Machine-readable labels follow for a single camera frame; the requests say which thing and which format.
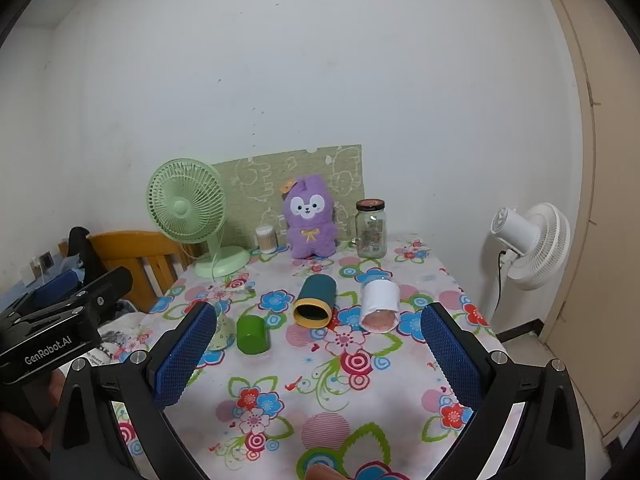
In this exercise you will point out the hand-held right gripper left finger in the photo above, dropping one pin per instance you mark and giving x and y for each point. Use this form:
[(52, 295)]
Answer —
[(182, 355)]

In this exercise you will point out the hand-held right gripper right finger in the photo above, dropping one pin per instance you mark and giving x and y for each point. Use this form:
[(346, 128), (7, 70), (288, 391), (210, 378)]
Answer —
[(450, 355)]

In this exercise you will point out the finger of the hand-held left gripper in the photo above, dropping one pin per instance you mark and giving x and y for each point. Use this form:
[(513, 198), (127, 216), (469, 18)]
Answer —
[(112, 287), (82, 252)]

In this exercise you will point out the light green cup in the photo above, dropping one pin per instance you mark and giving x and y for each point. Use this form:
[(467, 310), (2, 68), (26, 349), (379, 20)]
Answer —
[(222, 332)]

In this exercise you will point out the white cup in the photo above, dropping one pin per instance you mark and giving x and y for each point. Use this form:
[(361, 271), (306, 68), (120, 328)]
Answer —
[(380, 297)]

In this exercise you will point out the dark teal cup yellow rim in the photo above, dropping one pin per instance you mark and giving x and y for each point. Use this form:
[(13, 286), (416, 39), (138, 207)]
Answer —
[(317, 292)]

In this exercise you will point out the person's left hand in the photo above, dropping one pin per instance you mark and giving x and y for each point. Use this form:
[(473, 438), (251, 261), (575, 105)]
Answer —
[(25, 435)]

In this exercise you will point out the person's right hand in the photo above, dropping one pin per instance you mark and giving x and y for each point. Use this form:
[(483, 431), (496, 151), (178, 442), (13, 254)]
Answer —
[(324, 473)]

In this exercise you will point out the wooden chair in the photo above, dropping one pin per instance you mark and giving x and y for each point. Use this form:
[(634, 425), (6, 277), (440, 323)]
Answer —
[(130, 252)]

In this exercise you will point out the blue cloth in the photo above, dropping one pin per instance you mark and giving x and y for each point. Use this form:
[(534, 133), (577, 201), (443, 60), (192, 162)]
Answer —
[(52, 287)]

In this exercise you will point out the white patterned blanket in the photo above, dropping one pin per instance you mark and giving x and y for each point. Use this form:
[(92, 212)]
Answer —
[(125, 337)]

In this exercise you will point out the green desk fan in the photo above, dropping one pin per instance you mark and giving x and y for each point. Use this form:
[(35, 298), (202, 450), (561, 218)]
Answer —
[(185, 205)]

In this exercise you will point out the floral tablecloth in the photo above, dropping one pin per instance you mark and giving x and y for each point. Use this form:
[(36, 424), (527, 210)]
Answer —
[(320, 385)]

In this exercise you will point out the white standing fan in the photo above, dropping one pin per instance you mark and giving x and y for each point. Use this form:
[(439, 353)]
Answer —
[(537, 245)]

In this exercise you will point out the cotton swab container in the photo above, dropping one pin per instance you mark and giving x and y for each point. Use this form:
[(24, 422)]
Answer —
[(265, 240)]

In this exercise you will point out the glass jar with lid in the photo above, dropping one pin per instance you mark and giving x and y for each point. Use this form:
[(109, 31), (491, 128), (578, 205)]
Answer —
[(371, 232)]

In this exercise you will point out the green printed board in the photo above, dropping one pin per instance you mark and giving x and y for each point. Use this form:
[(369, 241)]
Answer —
[(255, 180)]

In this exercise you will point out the purple plush toy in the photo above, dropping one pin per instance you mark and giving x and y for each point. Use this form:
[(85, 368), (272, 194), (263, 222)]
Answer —
[(309, 220)]

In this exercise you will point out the beige wooden door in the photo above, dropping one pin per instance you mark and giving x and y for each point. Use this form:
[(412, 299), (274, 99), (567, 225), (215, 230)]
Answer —
[(607, 210)]

